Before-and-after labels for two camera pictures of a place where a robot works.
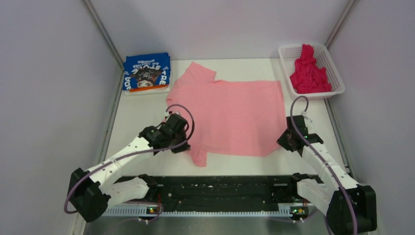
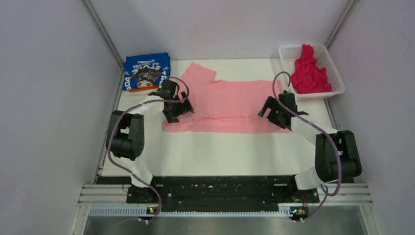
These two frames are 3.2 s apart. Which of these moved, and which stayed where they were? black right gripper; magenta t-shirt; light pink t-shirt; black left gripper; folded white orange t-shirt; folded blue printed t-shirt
Moved: light pink t-shirt; black right gripper; black left gripper
Stayed: folded white orange t-shirt; folded blue printed t-shirt; magenta t-shirt
